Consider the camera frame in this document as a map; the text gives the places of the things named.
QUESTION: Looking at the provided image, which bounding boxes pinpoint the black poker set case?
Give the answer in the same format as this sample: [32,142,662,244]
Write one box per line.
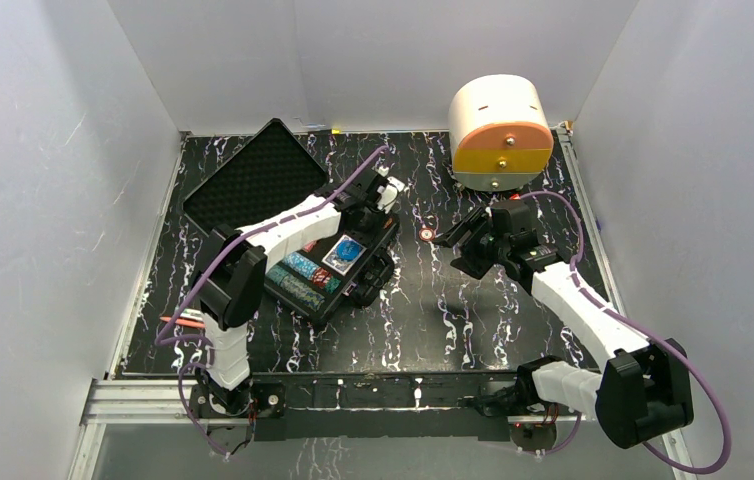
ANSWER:
[181,118,400,329]

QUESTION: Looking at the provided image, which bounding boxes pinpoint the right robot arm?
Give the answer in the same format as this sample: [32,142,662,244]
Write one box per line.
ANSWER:
[433,200,694,449]

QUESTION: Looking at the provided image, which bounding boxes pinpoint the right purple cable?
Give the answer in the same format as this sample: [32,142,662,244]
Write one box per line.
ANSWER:
[512,190,733,476]

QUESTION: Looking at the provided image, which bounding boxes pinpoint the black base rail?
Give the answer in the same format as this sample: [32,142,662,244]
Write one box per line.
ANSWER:
[188,369,531,444]

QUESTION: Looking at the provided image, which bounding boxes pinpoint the blue playing card deck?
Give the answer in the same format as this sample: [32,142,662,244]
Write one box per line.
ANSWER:
[322,234,366,276]

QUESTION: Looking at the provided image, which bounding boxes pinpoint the red marker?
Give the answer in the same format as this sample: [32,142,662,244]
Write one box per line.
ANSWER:
[174,318,205,330]

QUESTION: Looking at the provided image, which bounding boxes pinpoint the red white poker chip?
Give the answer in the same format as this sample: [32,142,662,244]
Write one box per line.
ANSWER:
[418,228,435,242]

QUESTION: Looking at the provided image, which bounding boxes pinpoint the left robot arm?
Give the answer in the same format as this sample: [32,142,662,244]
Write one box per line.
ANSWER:
[198,168,406,416]

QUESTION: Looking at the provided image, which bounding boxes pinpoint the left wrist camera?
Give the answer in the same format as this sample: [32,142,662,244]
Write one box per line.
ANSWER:
[376,166,407,213]

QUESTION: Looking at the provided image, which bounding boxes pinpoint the green capped marker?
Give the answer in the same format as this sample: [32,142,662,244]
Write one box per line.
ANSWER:
[180,308,203,322]

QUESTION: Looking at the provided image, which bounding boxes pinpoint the white round drawer cabinet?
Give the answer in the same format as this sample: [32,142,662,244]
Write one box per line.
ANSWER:
[448,74,554,192]

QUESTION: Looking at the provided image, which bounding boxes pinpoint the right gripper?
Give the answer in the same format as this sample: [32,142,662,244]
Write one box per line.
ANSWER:
[433,206,510,281]

